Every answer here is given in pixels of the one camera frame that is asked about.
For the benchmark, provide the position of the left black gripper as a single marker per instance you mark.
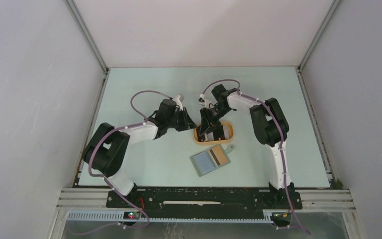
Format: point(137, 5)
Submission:
point(190, 124)

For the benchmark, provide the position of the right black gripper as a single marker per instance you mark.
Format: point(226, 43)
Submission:
point(206, 119)

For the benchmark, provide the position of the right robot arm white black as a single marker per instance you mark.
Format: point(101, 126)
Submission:
point(269, 123)

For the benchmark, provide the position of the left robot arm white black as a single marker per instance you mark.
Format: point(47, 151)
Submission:
point(106, 150)

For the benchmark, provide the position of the stack of cards in tray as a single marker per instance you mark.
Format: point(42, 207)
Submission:
point(209, 136)

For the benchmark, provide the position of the orange oval tray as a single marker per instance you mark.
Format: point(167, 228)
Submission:
point(225, 124)

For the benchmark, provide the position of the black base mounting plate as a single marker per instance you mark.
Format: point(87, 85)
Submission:
point(212, 203)

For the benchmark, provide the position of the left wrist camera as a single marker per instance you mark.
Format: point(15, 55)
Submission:
point(178, 99)

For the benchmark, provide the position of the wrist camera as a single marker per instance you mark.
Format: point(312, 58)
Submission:
point(203, 101)
point(178, 99)

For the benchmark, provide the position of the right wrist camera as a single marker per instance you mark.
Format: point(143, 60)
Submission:
point(203, 101)

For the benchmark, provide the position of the aluminium frame rail front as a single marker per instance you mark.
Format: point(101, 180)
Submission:
point(90, 204)

